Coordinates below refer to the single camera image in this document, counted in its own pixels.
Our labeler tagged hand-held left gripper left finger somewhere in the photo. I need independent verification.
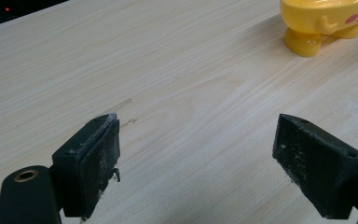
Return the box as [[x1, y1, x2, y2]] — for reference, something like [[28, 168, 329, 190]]
[[51, 112, 121, 219]]

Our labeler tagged dark device with red light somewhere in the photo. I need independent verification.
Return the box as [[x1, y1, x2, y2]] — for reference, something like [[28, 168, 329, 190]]
[[0, 0, 69, 31]]

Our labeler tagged yellow duck-shaped toy container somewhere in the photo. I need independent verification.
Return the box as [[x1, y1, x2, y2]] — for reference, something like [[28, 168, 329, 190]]
[[279, 0, 358, 58]]

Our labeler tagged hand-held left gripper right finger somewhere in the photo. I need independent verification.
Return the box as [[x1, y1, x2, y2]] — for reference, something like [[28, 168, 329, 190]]
[[272, 113, 358, 220]]

